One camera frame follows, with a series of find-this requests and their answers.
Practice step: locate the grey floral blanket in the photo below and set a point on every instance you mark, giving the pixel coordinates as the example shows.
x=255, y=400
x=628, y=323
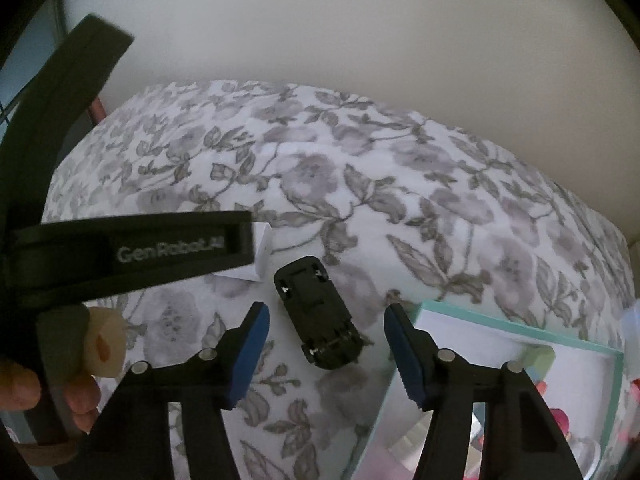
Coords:
x=398, y=208

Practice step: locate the white power adapter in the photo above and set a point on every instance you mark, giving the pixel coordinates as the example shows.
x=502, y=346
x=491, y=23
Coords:
x=255, y=271

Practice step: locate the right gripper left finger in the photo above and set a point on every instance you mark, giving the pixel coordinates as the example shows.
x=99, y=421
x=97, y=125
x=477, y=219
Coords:
x=130, y=439

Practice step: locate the black toy car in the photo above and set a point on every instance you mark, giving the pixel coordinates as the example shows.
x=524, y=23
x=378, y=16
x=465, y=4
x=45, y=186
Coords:
x=319, y=315

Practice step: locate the teal white box tray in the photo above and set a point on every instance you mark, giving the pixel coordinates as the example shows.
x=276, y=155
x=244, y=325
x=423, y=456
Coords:
x=579, y=381

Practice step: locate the person's left hand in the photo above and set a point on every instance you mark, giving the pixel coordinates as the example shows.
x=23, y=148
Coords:
x=21, y=391

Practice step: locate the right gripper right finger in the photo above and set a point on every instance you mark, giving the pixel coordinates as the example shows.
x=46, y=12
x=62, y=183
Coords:
x=521, y=438

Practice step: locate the pink wooden furniture edge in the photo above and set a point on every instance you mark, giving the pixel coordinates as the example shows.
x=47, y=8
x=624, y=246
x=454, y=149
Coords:
x=97, y=111

